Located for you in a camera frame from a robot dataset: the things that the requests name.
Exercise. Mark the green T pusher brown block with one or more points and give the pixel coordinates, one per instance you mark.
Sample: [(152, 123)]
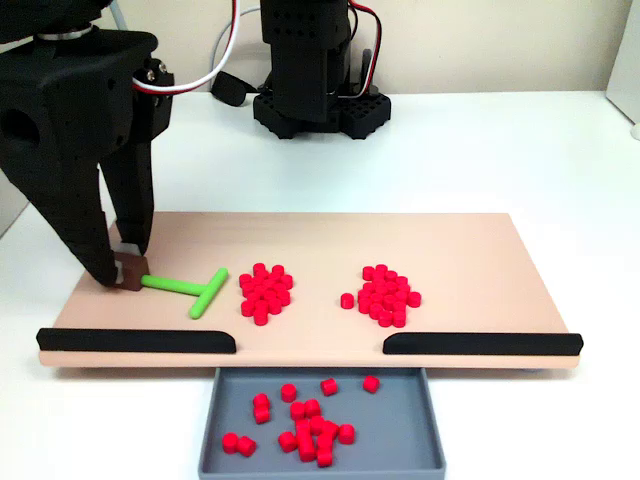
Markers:
[(175, 285)]

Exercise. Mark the red cylindrical granule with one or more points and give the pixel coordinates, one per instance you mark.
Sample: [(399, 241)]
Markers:
[(261, 305), (347, 300), (288, 392), (375, 298), (265, 289), (378, 282), (287, 442), (375, 309), (364, 304), (285, 290), (328, 386), (307, 452), (403, 288), (286, 279), (283, 299), (259, 268), (261, 415), (400, 280), (278, 269), (271, 296), (413, 298), (369, 271), (324, 456), (260, 317), (256, 296), (267, 276), (381, 269), (261, 400), (256, 283), (304, 438), (276, 283), (246, 446), (370, 384), (317, 425), (247, 306), (390, 275), (230, 442), (400, 295), (391, 286), (376, 276), (388, 299), (274, 306), (248, 289), (298, 410), (302, 425), (367, 286), (245, 278), (362, 294), (384, 318), (312, 407), (346, 433), (331, 429), (398, 318), (379, 290), (324, 441), (398, 307)]

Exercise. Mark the white flexible conduit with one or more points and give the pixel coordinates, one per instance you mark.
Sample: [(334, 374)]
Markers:
[(118, 15)]

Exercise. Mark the black guard strip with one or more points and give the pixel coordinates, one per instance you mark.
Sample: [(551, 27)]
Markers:
[(480, 344), (125, 341)]

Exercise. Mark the black table clamp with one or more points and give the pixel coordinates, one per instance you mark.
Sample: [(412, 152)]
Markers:
[(227, 90)]

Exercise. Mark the beige board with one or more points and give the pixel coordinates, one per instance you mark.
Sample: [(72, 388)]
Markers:
[(450, 250)]

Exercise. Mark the grey tray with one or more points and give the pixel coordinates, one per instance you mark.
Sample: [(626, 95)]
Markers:
[(390, 435)]

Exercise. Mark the small white knob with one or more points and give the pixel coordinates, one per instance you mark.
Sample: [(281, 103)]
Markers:
[(636, 132)]

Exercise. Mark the white panel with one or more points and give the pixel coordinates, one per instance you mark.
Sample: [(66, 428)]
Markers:
[(627, 60)]

